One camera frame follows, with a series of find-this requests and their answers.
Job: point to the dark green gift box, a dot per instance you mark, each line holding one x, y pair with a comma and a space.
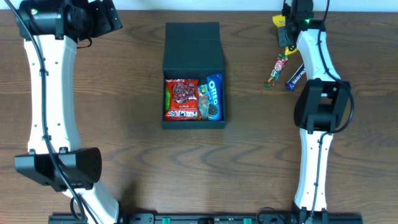
193, 50

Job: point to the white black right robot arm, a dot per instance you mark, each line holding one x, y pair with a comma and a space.
319, 109

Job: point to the green Haribo gummy bag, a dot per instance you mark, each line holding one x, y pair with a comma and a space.
202, 105

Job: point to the green red candy bar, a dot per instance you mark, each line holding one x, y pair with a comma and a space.
279, 65

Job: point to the purple Dairy Milk bar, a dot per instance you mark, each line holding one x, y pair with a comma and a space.
291, 83

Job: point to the red Hacks candy bag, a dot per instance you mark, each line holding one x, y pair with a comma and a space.
181, 100

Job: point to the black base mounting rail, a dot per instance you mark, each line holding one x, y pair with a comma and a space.
265, 218

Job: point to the blue Oreo cookie pack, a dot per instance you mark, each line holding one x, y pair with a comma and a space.
215, 96

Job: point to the yellow nut snack bag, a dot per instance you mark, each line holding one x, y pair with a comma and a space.
279, 21

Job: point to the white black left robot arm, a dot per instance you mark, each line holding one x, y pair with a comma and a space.
52, 32

